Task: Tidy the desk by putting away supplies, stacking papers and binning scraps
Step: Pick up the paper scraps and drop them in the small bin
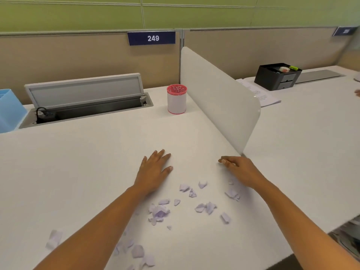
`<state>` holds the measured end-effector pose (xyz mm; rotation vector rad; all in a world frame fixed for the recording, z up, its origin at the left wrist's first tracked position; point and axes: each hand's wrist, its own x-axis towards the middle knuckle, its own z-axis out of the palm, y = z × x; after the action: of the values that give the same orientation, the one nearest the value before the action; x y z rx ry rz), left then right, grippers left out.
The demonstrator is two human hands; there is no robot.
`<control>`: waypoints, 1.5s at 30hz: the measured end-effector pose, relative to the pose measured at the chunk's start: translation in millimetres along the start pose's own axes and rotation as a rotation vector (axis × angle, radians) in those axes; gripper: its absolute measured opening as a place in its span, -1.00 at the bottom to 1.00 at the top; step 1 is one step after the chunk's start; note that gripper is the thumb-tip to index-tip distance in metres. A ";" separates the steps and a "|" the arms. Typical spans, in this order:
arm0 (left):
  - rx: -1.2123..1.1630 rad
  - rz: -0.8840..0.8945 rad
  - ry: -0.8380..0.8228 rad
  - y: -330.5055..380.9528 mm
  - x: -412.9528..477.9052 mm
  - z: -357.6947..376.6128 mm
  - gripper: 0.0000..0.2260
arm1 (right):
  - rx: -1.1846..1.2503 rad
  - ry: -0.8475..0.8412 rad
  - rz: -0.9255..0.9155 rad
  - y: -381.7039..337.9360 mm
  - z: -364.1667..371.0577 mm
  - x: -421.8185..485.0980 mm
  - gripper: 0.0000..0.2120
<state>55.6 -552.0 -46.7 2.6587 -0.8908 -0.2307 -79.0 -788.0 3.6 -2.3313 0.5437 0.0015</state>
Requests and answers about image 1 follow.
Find black desk organizer box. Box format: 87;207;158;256
254;63;303;92

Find grey desk cable box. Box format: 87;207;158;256
294;69;347;85

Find person's right forearm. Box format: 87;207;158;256
253;180;360;270

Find blue number sign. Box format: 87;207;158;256
127;31;176;46
331;26;358;37

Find white side divider panel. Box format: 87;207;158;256
180;46;261;155

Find person's left forearm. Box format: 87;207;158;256
33;185;147;270

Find person's right hand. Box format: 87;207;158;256
218;156;268;190

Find pink and white cup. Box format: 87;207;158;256
166;84;188;115

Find heap of paper scraps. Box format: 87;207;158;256
45;180;242;270

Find grey partition post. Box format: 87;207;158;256
178;28;192;50

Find grey cable tray lid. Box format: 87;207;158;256
19;73;154;129

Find white printed paper sheets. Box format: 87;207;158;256
236;78;282;108

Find black cable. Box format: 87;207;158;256
36;107;58;123

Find blue desk organizer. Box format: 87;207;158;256
0;89;28;134

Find person's left hand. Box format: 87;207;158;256
134;149;174;194

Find beige partition panel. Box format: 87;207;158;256
184;27;352;81
337;33;360;71
0;32;182;104

